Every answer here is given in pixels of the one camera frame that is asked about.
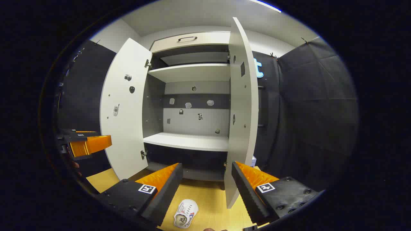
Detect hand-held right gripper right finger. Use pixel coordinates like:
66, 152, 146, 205
231, 161, 322, 226

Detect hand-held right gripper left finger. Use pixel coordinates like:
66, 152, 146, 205
96, 162, 184, 227

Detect white canvas shoe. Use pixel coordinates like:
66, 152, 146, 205
174, 199, 199, 229

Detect white cabinet door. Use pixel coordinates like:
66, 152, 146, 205
100, 38, 153, 181
224, 17, 259, 209

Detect white shoe cabinet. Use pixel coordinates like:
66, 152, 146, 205
141, 31, 232, 182

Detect grey cabinet shelf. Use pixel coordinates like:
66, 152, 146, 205
146, 161, 225, 182

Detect white cabinet shelf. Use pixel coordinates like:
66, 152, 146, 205
148, 63, 231, 83
143, 132, 229, 152

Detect white cabinet drawer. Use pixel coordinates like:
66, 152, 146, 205
150, 31, 231, 54

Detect black backdrop cloth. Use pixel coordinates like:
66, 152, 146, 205
56, 36, 359, 193

